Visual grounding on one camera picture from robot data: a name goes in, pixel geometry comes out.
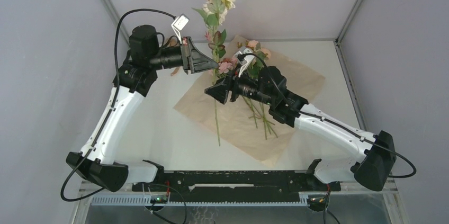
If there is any white rose stem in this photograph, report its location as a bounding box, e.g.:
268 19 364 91
191 0 238 147

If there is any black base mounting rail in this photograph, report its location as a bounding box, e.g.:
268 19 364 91
132 171 341 201

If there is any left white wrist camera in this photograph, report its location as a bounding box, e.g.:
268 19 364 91
171 14 190 43

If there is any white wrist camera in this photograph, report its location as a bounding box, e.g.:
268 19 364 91
171 14 190 43
233 47 255 77

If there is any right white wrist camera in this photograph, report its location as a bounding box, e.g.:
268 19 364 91
233 47 255 77

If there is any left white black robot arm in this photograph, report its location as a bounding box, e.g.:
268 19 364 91
66 25 218 192

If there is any white slotted cable duct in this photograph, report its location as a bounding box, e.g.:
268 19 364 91
91 194 310 207

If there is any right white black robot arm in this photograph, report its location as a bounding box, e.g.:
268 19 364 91
204 66 397 191

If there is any tan ribbon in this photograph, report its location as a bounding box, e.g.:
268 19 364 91
164 35 181 77

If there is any beige wrapping paper sheet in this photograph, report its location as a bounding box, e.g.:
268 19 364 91
174 51 325 167

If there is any pink rose stem bunch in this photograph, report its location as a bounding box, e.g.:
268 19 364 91
212 55 278 140

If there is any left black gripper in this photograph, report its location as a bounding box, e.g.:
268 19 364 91
149 37 219 74

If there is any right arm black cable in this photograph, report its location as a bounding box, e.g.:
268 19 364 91
242 52 417 224

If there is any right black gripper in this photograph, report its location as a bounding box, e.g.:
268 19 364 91
205 61 274 106

